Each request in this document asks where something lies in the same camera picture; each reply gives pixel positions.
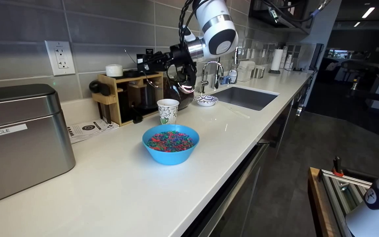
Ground black padded stand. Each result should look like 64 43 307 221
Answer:
340 58 379 100

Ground tall chrome faucet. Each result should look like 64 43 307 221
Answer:
216 43 245 89

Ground wooden cart metal rails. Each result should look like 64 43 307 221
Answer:
307 166 376 237

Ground black coffee brewer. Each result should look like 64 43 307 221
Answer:
128 80 161 116

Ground white paper towel roll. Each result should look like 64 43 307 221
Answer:
272 47 286 74

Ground black lever handle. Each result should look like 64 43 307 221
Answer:
130 110 145 125

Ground white paper cup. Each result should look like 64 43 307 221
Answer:
156 97 181 126

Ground silver dishwasher handle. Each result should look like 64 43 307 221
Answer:
198 139 270 237

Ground black round knob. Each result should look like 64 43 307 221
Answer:
89 80 112 96

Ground patterned small plate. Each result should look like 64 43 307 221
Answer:
197 95 220 108

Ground blue bowl of colourful candies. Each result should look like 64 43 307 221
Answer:
147 130 195 154

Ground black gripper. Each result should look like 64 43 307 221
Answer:
136 42 199 89

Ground blue plastic bowl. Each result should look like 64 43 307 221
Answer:
141 122 202 167

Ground wooden organizer shelf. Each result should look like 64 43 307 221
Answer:
91 71 166 126

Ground red black clamp handle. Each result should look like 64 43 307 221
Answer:
332 155 345 179

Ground clear soap bottle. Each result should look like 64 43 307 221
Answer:
228 64 240 85

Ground small chrome faucet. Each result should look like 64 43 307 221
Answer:
201 59 226 95

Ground steel sink basin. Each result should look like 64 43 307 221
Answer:
211 85 280 112

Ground printed paper leaflet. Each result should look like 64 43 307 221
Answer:
66 118 122 145

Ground white wall outlet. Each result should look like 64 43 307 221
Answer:
44 39 77 76

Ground dark under-counter cabinets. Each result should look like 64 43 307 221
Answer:
182 71 319 237

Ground long ceiling light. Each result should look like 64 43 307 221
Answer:
361 5 377 20

